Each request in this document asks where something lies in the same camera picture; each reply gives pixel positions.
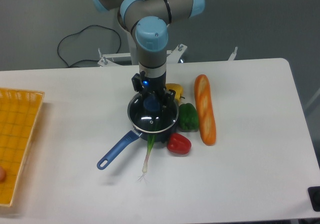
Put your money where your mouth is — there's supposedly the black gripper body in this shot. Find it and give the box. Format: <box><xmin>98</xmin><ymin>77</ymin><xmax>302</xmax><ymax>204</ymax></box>
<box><xmin>139</xmin><ymin>71</ymin><xmax>167</xmax><ymax>101</ymax></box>

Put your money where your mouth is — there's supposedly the black cable on floor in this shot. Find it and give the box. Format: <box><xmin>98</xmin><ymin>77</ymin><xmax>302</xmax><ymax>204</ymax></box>
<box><xmin>57</xmin><ymin>24</ymin><xmax>122</xmax><ymax>68</ymax></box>

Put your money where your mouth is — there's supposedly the black device at table edge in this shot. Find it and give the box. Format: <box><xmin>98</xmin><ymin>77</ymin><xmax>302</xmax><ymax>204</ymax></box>
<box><xmin>307</xmin><ymin>186</ymin><xmax>320</xmax><ymax>212</ymax></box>

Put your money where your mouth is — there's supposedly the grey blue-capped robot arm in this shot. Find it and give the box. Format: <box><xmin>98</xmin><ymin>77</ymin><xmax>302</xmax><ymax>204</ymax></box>
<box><xmin>93</xmin><ymin>0</ymin><xmax>205</xmax><ymax>107</ymax></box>

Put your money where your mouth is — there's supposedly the orange baguette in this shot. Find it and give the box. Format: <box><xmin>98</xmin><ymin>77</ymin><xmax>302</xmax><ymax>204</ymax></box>
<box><xmin>194</xmin><ymin>74</ymin><xmax>217</xmax><ymax>146</ymax></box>

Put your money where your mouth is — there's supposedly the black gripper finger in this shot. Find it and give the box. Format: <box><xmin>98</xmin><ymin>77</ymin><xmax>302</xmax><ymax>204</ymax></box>
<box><xmin>161</xmin><ymin>89</ymin><xmax>176</xmax><ymax>107</ymax></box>
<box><xmin>131</xmin><ymin>73</ymin><xmax>143</xmax><ymax>93</ymax></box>

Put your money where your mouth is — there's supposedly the glass lid with blue knob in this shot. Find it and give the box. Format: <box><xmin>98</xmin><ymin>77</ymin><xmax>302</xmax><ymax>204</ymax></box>
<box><xmin>127</xmin><ymin>94</ymin><xmax>179</xmax><ymax>134</ymax></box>

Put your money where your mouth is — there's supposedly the yellow woven basket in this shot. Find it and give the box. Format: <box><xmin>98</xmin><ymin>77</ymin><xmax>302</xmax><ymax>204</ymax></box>
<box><xmin>0</xmin><ymin>88</ymin><xmax>45</xmax><ymax>207</ymax></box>

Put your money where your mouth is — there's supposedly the green onion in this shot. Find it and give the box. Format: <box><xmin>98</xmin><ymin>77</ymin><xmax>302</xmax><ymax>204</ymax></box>
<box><xmin>137</xmin><ymin>133</ymin><xmax>159</xmax><ymax>182</ymax></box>

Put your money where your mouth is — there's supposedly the red bell pepper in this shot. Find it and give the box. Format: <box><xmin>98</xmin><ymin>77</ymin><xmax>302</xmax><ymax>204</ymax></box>
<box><xmin>167</xmin><ymin>133</ymin><xmax>192</xmax><ymax>155</ymax></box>

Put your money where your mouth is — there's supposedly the yellow bell pepper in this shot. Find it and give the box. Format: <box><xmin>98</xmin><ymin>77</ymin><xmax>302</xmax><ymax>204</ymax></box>
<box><xmin>165</xmin><ymin>83</ymin><xmax>184</xmax><ymax>103</ymax></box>

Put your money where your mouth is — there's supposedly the green bell pepper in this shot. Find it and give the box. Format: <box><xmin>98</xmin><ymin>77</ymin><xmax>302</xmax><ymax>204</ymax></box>
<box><xmin>178</xmin><ymin>103</ymin><xmax>199</xmax><ymax>131</ymax></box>

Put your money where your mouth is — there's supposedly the dark blue saucepan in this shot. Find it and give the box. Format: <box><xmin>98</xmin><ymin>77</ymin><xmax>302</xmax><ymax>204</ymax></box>
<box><xmin>96</xmin><ymin>101</ymin><xmax>178</xmax><ymax>170</ymax></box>

